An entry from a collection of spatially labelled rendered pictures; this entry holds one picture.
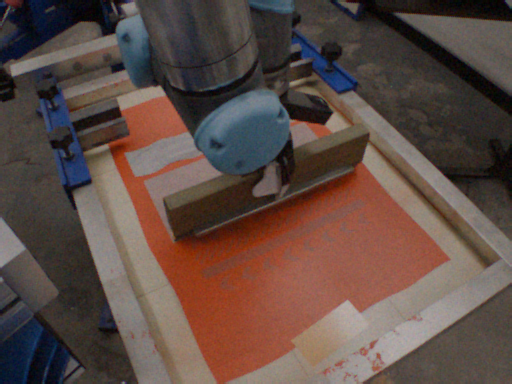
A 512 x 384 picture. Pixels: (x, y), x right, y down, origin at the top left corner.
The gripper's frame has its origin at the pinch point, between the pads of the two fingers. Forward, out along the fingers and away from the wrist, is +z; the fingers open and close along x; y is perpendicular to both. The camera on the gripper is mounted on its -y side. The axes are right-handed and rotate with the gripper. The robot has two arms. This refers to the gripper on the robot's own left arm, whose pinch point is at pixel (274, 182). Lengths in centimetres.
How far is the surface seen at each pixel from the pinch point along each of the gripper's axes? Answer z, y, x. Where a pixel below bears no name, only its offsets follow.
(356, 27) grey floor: 105, -172, -177
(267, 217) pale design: 4.8, 2.7, 2.5
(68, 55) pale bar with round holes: -5, 22, -50
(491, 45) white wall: 76, -197, -85
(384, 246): 5.3, -11.0, 16.5
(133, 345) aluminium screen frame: 0.4, 29.4, 14.8
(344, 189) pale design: 5.3, -12.3, 3.6
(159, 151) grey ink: 4.1, 13.2, -20.5
